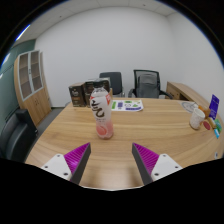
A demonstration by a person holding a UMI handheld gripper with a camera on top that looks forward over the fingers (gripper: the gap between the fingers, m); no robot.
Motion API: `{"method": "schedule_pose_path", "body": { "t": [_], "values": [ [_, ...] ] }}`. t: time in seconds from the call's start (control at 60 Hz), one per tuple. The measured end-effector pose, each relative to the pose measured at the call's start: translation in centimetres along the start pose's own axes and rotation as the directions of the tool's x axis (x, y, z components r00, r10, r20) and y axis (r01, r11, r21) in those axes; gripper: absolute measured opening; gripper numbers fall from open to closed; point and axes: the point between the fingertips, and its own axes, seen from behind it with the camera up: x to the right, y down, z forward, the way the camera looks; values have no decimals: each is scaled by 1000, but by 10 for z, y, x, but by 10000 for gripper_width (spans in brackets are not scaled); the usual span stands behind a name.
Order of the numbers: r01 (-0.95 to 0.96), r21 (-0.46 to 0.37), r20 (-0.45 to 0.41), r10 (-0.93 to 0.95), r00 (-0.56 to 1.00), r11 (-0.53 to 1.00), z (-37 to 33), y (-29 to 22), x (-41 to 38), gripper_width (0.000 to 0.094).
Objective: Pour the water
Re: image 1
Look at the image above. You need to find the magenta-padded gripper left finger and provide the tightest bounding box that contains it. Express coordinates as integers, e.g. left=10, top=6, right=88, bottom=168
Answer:
left=40, top=142, right=92, bottom=185

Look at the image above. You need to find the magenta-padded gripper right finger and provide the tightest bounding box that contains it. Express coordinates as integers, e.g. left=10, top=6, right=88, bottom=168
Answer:
left=131, top=142, right=184, bottom=186

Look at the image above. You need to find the pink drink bottle black cap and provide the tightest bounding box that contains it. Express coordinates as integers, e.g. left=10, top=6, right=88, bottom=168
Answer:
left=89, top=78, right=115, bottom=140

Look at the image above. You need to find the printed white paper sheet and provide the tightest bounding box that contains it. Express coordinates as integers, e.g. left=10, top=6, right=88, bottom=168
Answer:
left=110, top=98, right=145, bottom=113

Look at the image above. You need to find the dark brown carton box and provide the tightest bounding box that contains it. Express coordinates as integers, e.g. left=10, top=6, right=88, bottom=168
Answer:
left=84, top=93, right=96, bottom=107
left=83, top=77, right=112, bottom=96
left=68, top=82, right=88, bottom=108

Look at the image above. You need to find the white mug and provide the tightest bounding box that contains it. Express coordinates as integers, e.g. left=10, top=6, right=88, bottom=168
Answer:
left=189, top=107, right=207, bottom=131

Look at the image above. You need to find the black leather sofa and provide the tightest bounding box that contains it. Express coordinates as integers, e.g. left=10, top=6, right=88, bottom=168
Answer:
left=0, top=108, right=39, bottom=164

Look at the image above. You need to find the flat round red coaster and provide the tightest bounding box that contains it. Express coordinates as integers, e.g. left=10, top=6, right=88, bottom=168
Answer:
left=202, top=119, right=213, bottom=132

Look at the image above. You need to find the wooden cabinet with glass doors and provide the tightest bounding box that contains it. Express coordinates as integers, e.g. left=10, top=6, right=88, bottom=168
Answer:
left=13, top=49, right=53, bottom=127

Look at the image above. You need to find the black mesh office chair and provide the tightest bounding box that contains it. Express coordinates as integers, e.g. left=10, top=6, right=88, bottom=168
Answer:
left=127, top=69, right=175, bottom=100

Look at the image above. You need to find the orange-brown small box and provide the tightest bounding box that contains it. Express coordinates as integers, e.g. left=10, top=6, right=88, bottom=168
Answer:
left=197, top=104, right=212, bottom=118

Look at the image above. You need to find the wooden side desk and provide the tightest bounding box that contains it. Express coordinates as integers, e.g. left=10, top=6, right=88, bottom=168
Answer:
left=165, top=81, right=212, bottom=108

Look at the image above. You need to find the green packet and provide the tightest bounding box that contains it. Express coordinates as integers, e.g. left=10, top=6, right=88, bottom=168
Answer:
left=214, top=118, right=223, bottom=132

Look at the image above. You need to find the purple box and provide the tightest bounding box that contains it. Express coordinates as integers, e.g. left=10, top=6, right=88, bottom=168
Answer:
left=208, top=94, right=221, bottom=120

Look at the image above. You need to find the dark grey office chair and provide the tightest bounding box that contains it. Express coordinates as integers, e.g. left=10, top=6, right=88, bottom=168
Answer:
left=99, top=71, right=124, bottom=98

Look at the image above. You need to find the ceiling light panel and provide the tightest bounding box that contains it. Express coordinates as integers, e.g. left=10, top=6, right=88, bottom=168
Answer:
left=15, top=23, right=31, bottom=42

